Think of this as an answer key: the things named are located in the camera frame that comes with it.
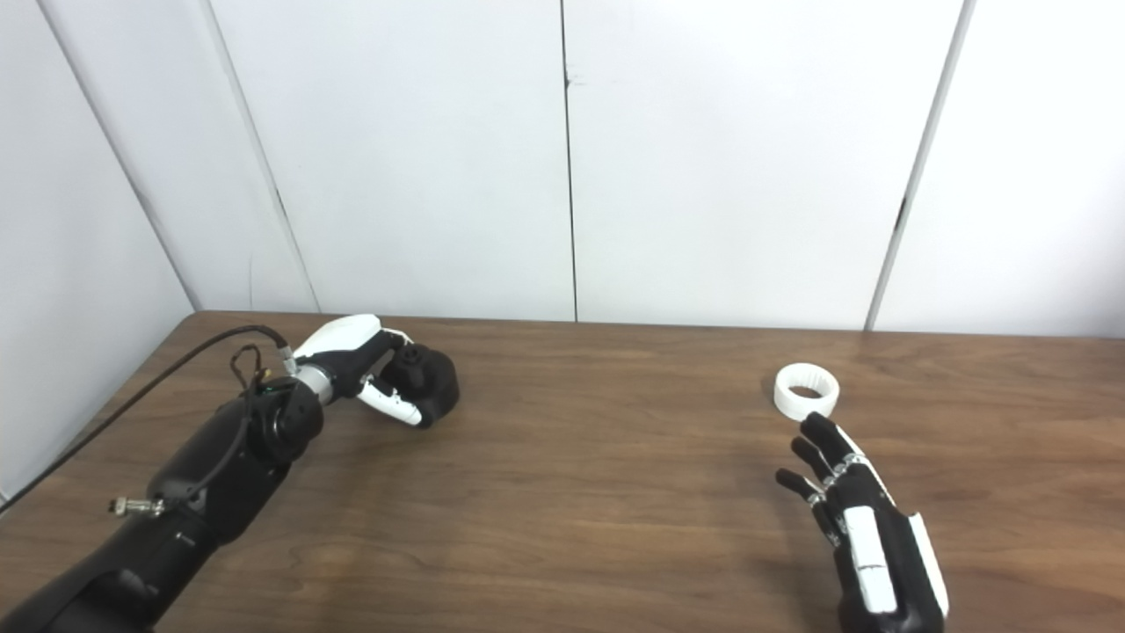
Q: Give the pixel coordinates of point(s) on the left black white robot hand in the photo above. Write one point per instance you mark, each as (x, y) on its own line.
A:
(338, 338)

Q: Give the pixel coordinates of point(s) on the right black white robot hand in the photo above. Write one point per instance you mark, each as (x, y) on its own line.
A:
(896, 563)

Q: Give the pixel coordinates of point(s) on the round black plastic part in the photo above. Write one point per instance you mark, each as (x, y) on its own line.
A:
(435, 382)

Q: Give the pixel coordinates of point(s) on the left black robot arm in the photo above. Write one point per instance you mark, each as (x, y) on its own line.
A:
(202, 483)

